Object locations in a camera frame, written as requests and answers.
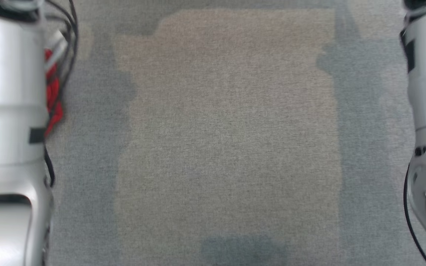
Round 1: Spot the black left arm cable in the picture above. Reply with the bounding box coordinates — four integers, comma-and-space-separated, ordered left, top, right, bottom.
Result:
43, 0, 79, 187

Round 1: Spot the red shirt with striped trim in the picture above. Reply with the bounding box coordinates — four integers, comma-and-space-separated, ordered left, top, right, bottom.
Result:
44, 48, 64, 136

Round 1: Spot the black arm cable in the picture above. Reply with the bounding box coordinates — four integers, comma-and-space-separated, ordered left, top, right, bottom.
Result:
403, 164, 426, 266
43, 0, 79, 187

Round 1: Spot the white label tag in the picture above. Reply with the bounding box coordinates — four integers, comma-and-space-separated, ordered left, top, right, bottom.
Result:
45, 30, 68, 66

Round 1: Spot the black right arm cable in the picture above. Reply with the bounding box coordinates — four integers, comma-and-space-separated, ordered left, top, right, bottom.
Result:
403, 164, 426, 266

